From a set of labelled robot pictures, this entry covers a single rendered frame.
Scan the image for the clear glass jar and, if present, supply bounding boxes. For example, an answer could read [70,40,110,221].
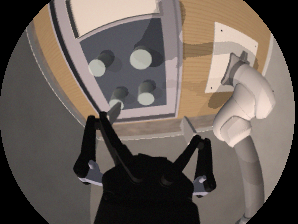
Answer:
[138,82,154,105]
[88,53,112,77]
[109,88,126,109]
[130,46,152,69]

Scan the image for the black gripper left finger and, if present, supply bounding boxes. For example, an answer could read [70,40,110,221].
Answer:
[73,102,147,186]

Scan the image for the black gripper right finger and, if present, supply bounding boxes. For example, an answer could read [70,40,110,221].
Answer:
[161,116,216,198]

